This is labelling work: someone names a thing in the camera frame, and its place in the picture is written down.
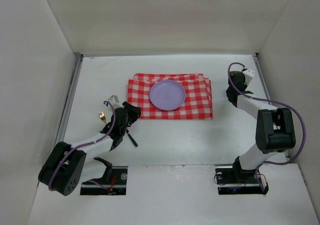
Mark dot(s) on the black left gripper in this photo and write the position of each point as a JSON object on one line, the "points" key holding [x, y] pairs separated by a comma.
{"points": [[120, 129]]}

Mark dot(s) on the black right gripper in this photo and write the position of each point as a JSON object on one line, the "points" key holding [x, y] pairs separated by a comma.
{"points": [[231, 95]]}

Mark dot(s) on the gold fork green handle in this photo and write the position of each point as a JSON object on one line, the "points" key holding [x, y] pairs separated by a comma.
{"points": [[102, 117]]}

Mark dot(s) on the gold knife green handle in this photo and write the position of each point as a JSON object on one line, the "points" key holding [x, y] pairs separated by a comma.
{"points": [[132, 139]]}

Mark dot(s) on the purple plastic plate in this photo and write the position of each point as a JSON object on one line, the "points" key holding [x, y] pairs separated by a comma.
{"points": [[167, 95]]}

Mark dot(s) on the red white checkered cloth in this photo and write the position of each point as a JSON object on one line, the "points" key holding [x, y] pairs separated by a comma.
{"points": [[198, 103]]}

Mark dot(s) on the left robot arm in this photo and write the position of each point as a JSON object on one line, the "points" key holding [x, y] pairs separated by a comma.
{"points": [[69, 165]]}

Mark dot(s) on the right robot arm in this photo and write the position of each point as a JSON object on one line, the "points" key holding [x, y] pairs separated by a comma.
{"points": [[274, 131]]}

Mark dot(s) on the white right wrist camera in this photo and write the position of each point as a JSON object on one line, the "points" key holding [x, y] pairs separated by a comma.
{"points": [[249, 74]]}

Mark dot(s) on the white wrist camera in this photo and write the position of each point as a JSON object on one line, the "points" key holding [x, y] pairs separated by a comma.
{"points": [[114, 101], [249, 74]]}

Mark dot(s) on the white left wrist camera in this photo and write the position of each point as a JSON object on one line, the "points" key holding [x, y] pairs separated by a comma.
{"points": [[114, 101]]}

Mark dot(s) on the right aluminium table rail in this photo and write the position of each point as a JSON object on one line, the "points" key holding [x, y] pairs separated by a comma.
{"points": [[260, 74]]}

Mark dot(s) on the aluminium table rail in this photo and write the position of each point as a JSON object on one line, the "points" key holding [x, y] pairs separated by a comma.
{"points": [[260, 74], [63, 122]]}

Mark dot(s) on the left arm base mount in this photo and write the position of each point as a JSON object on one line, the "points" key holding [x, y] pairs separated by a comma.
{"points": [[101, 178]]}

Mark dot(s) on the left aluminium table rail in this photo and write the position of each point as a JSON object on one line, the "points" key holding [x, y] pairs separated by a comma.
{"points": [[63, 122]]}

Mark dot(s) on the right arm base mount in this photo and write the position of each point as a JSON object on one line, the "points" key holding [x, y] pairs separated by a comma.
{"points": [[231, 179]]}

